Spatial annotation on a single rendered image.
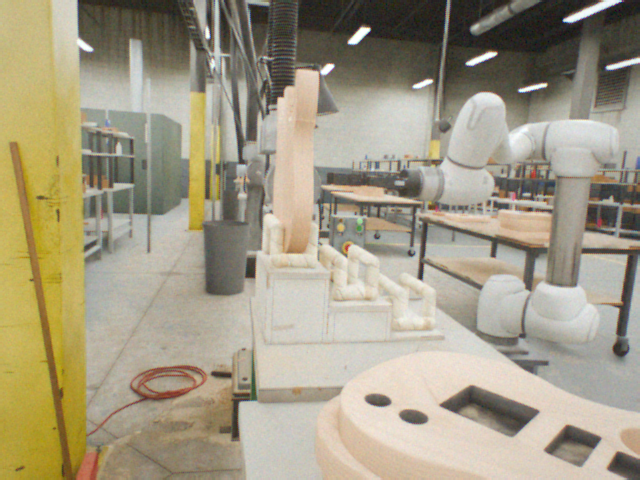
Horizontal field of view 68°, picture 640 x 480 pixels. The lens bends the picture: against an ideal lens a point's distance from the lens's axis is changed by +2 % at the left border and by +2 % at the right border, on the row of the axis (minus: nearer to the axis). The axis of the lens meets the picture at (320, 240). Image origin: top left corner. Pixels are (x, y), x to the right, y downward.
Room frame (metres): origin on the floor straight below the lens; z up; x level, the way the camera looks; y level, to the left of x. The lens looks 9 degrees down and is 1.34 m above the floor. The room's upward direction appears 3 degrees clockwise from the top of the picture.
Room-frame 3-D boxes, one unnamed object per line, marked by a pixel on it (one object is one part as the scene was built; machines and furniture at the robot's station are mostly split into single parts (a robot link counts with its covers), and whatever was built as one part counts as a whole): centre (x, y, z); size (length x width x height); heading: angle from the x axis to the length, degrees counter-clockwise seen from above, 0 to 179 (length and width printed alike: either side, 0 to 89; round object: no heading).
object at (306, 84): (1.05, 0.05, 1.49); 0.07 x 0.04 x 0.10; 13
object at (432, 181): (1.25, -0.27, 1.31); 0.09 x 0.06 x 0.09; 14
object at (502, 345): (1.78, -0.70, 0.73); 0.22 x 0.18 x 0.06; 3
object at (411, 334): (1.25, -0.23, 0.94); 0.27 x 0.15 x 0.01; 14
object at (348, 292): (1.12, -0.10, 1.04); 0.11 x 0.03 x 0.03; 104
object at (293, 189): (1.18, 0.08, 1.33); 0.35 x 0.04 x 0.40; 13
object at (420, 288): (1.26, -0.27, 1.04); 0.20 x 0.03 x 0.03; 13
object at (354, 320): (1.22, -0.08, 0.98); 0.27 x 0.16 x 0.09; 14
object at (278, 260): (1.09, 0.06, 1.12); 0.11 x 0.03 x 0.03; 104
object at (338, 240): (2.31, -0.09, 0.99); 0.24 x 0.21 x 0.26; 10
